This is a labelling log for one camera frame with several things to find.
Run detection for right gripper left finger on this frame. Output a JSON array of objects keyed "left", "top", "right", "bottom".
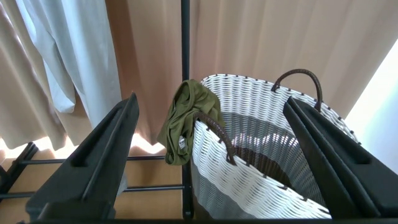
[{"left": 25, "top": 92, "right": 140, "bottom": 221}]

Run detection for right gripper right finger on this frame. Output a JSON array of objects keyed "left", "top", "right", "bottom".
[{"left": 282, "top": 96, "right": 398, "bottom": 218}]

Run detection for pale grey shorts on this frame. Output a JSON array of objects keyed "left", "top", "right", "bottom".
[{"left": 15, "top": 0, "right": 129, "bottom": 197}]

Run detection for green garment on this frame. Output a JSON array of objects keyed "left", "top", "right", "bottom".
[{"left": 157, "top": 79, "right": 225, "bottom": 166}]

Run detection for white laundry basket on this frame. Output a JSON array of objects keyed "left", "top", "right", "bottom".
[{"left": 190, "top": 68, "right": 362, "bottom": 220}]

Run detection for black clothes rack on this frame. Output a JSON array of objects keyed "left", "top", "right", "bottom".
[{"left": 0, "top": 0, "right": 194, "bottom": 219}]

